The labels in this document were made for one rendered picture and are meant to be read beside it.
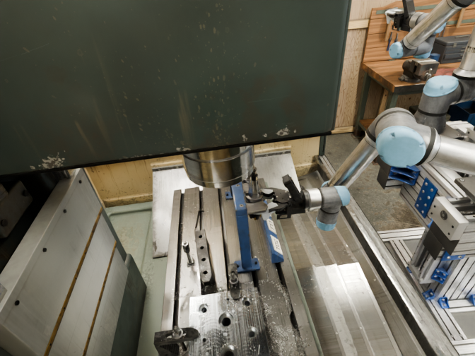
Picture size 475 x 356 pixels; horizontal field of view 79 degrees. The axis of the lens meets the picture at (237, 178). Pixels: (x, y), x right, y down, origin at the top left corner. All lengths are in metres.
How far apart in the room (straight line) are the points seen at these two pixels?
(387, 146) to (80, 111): 0.76
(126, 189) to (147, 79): 1.63
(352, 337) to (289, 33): 1.11
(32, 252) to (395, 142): 0.93
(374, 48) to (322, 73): 3.12
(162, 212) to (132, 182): 0.34
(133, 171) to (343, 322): 1.41
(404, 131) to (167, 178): 1.36
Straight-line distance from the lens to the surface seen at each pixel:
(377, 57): 3.63
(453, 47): 3.68
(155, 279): 1.61
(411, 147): 0.92
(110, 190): 2.06
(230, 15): 0.42
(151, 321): 1.50
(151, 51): 0.43
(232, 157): 0.56
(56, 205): 0.88
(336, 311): 1.32
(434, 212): 1.32
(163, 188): 1.83
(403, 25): 1.91
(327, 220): 1.14
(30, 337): 0.78
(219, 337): 0.98
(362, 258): 1.58
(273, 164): 1.85
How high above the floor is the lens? 1.88
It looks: 37 degrees down
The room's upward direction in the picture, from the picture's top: 6 degrees counter-clockwise
